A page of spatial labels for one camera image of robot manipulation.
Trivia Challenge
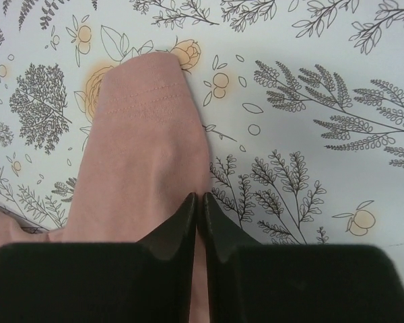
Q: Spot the pink t shirt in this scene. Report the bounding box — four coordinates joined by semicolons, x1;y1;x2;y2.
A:
0;52;212;323

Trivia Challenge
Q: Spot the floral patterned table mat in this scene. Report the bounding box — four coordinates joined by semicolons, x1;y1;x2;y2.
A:
0;1;404;282

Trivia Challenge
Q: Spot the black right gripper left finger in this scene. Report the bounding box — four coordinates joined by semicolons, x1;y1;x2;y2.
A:
0;193;197;322

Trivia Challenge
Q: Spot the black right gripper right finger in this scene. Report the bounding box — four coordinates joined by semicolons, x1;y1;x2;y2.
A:
201;193;404;322

